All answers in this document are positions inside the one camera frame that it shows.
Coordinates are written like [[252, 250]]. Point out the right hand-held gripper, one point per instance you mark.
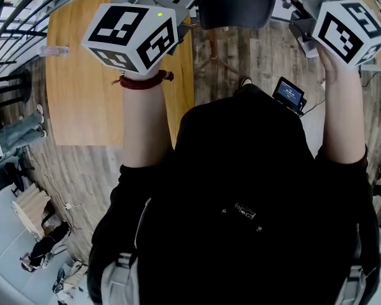
[[349, 33]]

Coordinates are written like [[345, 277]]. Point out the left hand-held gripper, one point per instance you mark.
[[127, 33]]

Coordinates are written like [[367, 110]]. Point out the grey cap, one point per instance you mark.
[[238, 8]]

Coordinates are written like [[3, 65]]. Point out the person's left forearm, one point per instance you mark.
[[146, 122]]

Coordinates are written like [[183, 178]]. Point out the person's right forearm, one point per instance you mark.
[[343, 113]]

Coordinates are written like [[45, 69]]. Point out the black device with screen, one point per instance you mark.
[[289, 92]]

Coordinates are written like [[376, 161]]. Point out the black white sneaker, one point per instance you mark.
[[246, 82]]

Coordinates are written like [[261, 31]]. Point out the clear plastic water bottle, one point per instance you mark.
[[54, 51]]

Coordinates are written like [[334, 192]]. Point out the light wooden table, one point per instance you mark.
[[89, 100]]

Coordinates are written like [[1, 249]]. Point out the black railing with wooden handrail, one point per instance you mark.
[[31, 33]]

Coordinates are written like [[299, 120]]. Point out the black round stool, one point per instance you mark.
[[26, 87]]

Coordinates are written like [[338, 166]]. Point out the person's black jacket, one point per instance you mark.
[[241, 170]]

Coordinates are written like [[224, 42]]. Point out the black office chair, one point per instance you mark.
[[9, 176]]

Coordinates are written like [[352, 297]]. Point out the light wooden steps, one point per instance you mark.
[[31, 202]]

